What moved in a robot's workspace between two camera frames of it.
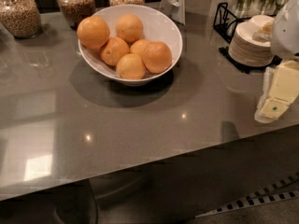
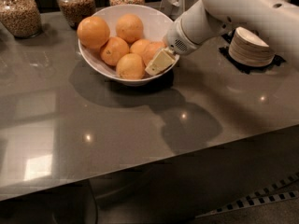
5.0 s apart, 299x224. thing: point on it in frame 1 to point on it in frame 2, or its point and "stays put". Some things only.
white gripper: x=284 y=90 to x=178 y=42
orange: x=157 y=57 stays put
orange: x=113 y=49 stays put
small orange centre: x=138 y=47 stays put
